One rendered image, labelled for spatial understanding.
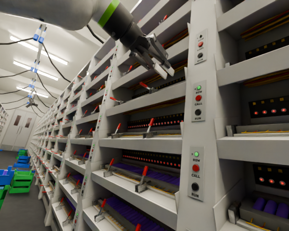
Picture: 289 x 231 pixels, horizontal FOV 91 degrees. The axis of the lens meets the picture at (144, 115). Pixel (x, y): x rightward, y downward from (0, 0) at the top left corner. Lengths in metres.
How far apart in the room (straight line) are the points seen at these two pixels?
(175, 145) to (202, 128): 0.10
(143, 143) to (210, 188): 0.28
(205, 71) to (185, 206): 0.37
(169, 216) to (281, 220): 0.24
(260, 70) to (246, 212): 0.32
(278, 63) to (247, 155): 0.20
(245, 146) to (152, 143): 0.28
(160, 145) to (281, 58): 0.37
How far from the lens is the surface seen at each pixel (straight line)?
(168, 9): 1.04
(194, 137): 0.41
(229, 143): 0.38
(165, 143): 0.47
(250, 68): 0.43
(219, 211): 0.40
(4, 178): 1.24
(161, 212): 0.49
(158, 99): 0.57
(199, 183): 0.40
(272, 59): 0.43
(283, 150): 0.36
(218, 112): 0.41
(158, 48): 0.53
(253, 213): 0.43
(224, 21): 0.57
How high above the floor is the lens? 0.68
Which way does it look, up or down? 16 degrees up
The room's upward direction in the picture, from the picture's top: 8 degrees clockwise
